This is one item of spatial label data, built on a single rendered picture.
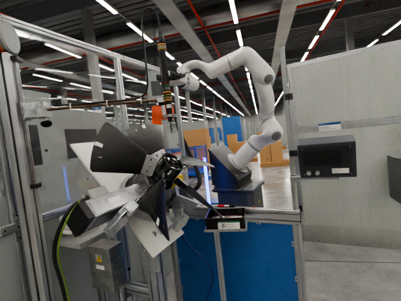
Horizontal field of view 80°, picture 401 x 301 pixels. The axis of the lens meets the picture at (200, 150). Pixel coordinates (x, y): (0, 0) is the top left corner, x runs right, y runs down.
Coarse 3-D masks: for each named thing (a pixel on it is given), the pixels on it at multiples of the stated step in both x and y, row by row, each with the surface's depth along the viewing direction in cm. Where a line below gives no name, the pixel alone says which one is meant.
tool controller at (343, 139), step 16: (304, 144) 124; (320, 144) 120; (336, 144) 117; (352, 144) 115; (304, 160) 126; (320, 160) 123; (336, 160) 120; (352, 160) 117; (304, 176) 130; (320, 176) 126; (336, 176) 123; (352, 176) 120
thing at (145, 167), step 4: (148, 156) 111; (152, 156) 112; (148, 160) 111; (152, 160) 112; (156, 160) 114; (144, 164) 110; (148, 164) 111; (152, 164) 113; (144, 168) 110; (148, 168) 111; (152, 168) 113; (144, 172) 110; (148, 172) 111; (152, 172) 113
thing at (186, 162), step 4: (184, 156) 150; (180, 160) 143; (184, 160) 142; (188, 160) 143; (192, 160) 143; (196, 160) 144; (200, 160) 147; (184, 164) 127; (188, 164) 129; (192, 164) 131; (196, 164) 132; (200, 164) 135; (204, 164) 137; (208, 164) 141
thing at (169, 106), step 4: (160, 32) 121; (160, 36) 120; (160, 40) 120; (164, 40) 121; (168, 100) 122; (168, 104) 122; (168, 108) 122; (168, 112) 122; (172, 116) 124; (168, 120) 123; (172, 120) 124
